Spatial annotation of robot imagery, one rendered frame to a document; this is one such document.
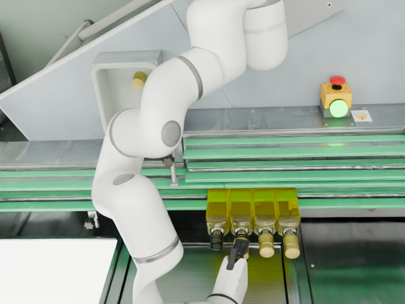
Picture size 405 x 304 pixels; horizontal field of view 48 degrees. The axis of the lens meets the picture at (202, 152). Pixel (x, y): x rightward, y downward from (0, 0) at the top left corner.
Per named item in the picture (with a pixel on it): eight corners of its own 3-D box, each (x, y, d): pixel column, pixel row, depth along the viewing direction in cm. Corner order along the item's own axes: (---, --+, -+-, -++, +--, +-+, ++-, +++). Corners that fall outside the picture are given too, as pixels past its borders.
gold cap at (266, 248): (258, 243, 109) (258, 257, 105) (258, 233, 107) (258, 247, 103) (273, 243, 109) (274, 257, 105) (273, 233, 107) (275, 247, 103)
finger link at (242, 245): (242, 264, 100) (249, 242, 105) (242, 254, 98) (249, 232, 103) (228, 261, 101) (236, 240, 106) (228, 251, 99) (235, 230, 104)
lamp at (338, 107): (328, 114, 121) (330, 119, 119) (329, 98, 119) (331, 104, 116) (345, 113, 121) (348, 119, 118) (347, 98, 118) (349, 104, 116)
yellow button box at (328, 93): (319, 104, 128) (323, 117, 122) (321, 80, 124) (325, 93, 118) (345, 104, 128) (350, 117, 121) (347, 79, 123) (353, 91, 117)
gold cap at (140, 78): (132, 71, 124) (129, 78, 120) (145, 70, 124) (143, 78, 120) (135, 83, 126) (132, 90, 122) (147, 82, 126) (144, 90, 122)
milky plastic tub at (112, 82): (112, 123, 136) (105, 140, 128) (97, 52, 123) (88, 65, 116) (170, 122, 134) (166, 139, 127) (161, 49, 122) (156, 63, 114)
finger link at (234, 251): (229, 288, 95) (236, 280, 100) (234, 251, 94) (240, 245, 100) (224, 286, 95) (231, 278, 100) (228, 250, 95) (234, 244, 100)
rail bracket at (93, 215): (97, 208, 139) (85, 240, 128) (93, 190, 135) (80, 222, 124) (110, 208, 138) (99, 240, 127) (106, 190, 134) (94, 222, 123)
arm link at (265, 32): (238, 52, 101) (243, 81, 88) (229, -9, 94) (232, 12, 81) (282, 43, 100) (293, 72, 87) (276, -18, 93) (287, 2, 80)
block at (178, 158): (174, 148, 132) (171, 163, 126) (170, 120, 127) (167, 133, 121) (186, 148, 132) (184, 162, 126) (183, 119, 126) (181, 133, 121)
